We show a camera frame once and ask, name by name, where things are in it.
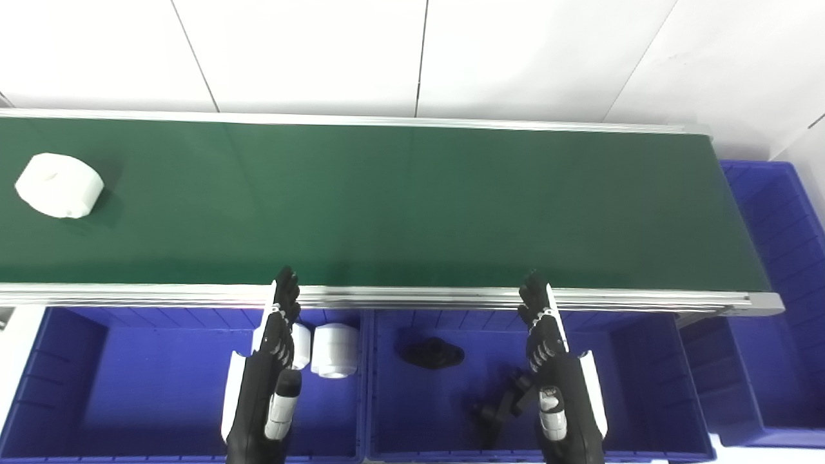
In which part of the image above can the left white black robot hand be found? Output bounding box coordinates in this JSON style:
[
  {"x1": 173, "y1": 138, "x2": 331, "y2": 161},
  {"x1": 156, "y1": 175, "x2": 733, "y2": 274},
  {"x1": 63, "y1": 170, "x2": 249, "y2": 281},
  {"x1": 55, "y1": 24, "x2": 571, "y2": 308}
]
[{"x1": 222, "y1": 266, "x2": 304, "y2": 464}]

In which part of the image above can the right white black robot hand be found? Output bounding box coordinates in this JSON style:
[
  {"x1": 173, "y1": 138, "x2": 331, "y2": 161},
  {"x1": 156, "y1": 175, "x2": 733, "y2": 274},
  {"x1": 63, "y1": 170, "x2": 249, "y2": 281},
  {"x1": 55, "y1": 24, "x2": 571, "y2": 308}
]
[{"x1": 518, "y1": 269, "x2": 610, "y2": 464}]

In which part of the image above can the white cylindrical plastic part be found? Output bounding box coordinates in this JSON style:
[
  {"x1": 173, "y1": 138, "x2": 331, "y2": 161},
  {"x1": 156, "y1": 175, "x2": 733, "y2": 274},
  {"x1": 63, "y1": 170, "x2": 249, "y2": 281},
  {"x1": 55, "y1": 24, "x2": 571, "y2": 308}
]
[
  {"x1": 291, "y1": 324, "x2": 313, "y2": 371},
  {"x1": 14, "y1": 153, "x2": 105, "y2": 220},
  {"x1": 311, "y1": 323, "x2": 360, "y2": 380}
]

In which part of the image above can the black angular plastic part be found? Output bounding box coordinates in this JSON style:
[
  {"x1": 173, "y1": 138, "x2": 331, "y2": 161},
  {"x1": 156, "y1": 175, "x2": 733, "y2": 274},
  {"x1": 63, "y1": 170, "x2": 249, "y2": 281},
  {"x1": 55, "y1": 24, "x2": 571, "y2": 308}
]
[{"x1": 471, "y1": 369, "x2": 539, "y2": 434}]

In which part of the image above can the blue plastic bin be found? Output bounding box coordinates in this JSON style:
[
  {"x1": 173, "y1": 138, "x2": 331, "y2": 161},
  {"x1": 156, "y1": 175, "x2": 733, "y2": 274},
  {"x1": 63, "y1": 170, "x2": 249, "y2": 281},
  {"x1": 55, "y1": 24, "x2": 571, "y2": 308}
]
[
  {"x1": 680, "y1": 160, "x2": 825, "y2": 449},
  {"x1": 0, "y1": 305, "x2": 369, "y2": 464},
  {"x1": 364, "y1": 309, "x2": 718, "y2": 464}
]

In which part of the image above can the black flanged plastic part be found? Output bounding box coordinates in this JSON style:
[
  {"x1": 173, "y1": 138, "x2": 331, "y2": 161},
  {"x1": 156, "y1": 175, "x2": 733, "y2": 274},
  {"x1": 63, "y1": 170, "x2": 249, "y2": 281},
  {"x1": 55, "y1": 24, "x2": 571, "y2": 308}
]
[{"x1": 396, "y1": 336, "x2": 465, "y2": 371}]

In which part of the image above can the green conveyor belt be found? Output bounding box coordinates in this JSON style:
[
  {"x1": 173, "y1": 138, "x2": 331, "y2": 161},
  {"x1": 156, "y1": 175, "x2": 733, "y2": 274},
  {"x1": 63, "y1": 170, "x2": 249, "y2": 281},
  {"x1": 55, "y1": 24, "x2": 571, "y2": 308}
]
[
  {"x1": 0, "y1": 108, "x2": 786, "y2": 323},
  {"x1": 0, "y1": 117, "x2": 772, "y2": 291}
]

